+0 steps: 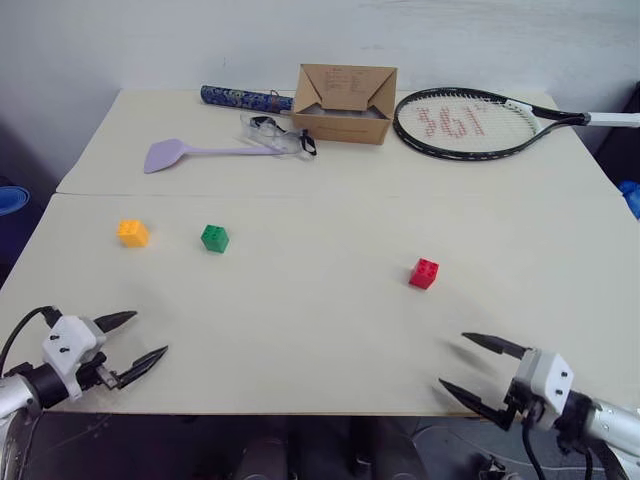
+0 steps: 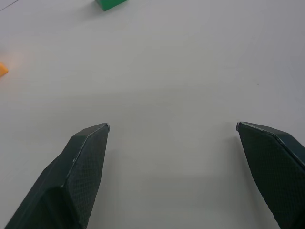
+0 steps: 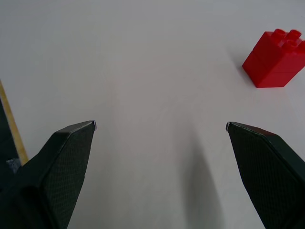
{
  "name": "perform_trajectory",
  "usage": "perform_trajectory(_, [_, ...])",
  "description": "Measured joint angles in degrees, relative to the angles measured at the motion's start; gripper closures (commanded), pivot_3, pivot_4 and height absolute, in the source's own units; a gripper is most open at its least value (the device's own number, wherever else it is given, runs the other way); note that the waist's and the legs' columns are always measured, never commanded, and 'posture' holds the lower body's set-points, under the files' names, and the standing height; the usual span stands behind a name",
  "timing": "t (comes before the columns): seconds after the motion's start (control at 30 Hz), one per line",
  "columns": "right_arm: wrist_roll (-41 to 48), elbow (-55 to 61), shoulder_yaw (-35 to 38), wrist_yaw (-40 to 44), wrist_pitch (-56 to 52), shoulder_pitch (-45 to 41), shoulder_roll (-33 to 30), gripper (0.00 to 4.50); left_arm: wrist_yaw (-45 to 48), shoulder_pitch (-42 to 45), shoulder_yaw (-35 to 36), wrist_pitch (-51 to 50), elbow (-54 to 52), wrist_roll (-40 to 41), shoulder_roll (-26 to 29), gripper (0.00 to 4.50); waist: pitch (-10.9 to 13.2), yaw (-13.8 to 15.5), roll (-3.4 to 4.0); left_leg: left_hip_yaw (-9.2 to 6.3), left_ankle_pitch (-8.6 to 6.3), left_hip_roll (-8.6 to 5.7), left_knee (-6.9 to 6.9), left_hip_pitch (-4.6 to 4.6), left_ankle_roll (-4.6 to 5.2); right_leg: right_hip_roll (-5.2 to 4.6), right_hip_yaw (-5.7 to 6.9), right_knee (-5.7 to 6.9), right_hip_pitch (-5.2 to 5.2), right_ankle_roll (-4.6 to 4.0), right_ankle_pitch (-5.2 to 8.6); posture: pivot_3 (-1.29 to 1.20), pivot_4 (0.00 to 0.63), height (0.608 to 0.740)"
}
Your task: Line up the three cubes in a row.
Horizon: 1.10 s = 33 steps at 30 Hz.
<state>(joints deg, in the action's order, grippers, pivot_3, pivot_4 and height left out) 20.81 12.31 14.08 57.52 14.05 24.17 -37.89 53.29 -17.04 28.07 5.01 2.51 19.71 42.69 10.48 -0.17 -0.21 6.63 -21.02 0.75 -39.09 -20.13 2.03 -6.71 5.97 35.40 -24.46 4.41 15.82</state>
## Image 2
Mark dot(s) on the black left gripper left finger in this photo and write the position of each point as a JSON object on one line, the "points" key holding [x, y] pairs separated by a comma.
{"points": [[71, 176]]}

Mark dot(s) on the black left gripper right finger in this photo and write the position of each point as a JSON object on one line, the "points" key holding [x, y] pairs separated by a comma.
{"points": [[274, 167]]}

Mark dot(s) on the yellow block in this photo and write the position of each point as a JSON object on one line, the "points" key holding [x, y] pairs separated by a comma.
{"points": [[2, 69]]}

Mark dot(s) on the green block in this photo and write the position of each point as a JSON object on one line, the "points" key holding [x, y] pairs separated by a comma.
{"points": [[108, 3]]}

